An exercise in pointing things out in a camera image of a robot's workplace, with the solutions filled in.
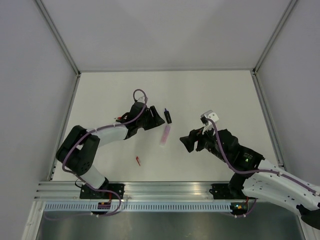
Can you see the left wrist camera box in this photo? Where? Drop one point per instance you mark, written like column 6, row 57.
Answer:
column 141, row 99

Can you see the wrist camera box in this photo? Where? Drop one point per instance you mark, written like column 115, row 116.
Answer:
column 209, row 115
column 141, row 99

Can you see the white slotted cable duct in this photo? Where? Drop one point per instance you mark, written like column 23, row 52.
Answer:
column 138, row 206

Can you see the left aluminium frame post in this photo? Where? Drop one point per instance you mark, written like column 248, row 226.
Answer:
column 57, row 36

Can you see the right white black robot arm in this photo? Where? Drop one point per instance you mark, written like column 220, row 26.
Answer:
column 256, row 177

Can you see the right aluminium frame post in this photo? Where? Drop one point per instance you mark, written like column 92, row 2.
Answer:
column 275, row 34

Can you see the pink marker pen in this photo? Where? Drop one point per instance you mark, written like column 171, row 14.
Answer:
column 165, row 134

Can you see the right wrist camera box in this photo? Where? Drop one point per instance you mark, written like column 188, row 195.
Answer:
column 209, row 115

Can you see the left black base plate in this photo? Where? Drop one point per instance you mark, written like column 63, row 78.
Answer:
column 86, row 193

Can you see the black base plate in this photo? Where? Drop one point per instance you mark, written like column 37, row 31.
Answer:
column 220, row 191
column 86, row 193

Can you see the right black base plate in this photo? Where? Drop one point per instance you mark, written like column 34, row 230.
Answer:
column 220, row 191

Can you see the black purple highlighter pen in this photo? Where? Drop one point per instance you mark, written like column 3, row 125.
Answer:
column 167, row 116

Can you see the aluminium frame post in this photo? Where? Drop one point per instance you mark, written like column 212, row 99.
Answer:
column 275, row 34
column 57, row 36

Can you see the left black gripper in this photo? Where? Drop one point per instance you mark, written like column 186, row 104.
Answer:
column 156, row 120

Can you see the aluminium front rail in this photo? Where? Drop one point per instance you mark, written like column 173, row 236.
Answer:
column 179, row 191

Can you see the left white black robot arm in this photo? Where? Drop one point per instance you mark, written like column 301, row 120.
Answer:
column 79, row 148

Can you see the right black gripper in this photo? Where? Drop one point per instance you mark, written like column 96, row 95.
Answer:
column 188, row 141

